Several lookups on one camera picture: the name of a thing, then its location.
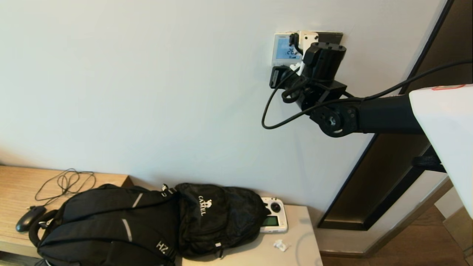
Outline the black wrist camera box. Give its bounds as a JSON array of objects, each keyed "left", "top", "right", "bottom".
[{"left": 269, "top": 66, "right": 292, "bottom": 89}]

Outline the large black grey-striped backpack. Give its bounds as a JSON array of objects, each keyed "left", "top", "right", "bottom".
[{"left": 29, "top": 184, "right": 181, "bottom": 266}]

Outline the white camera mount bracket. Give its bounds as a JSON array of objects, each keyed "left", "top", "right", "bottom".
[{"left": 290, "top": 31, "right": 319, "bottom": 74}]

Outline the black wall switch panel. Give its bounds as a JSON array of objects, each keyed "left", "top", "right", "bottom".
[{"left": 317, "top": 32, "right": 343, "bottom": 47}]

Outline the black Camel logo backpack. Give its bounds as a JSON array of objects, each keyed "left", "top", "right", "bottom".
[{"left": 174, "top": 183, "right": 270, "bottom": 258}]

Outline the beige door frame trim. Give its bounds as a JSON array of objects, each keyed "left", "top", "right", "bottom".
[{"left": 320, "top": 170, "right": 455, "bottom": 259}]

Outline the black mouse cable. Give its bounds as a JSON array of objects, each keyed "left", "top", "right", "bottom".
[{"left": 30, "top": 169, "right": 96, "bottom": 211}]

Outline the light wooden desk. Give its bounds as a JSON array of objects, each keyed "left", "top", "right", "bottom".
[{"left": 0, "top": 166, "right": 133, "bottom": 259}]

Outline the white wall thermostat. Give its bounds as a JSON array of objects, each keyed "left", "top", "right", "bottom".
[{"left": 272, "top": 33, "right": 304, "bottom": 68}]

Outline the black cable plug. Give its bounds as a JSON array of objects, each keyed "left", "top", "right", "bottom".
[{"left": 289, "top": 33, "right": 300, "bottom": 56}]

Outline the white remote controller with screen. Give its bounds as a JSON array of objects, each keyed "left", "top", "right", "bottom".
[{"left": 260, "top": 197, "right": 288, "bottom": 233}]

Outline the black computer mouse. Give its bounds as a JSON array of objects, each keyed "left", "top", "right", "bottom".
[{"left": 16, "top": 206, "right": 47, "bottom": 233}]

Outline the long black arm cable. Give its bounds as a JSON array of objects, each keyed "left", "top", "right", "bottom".
[{"left": 262, "top": 59, "right": 473, "bottom": 130}]

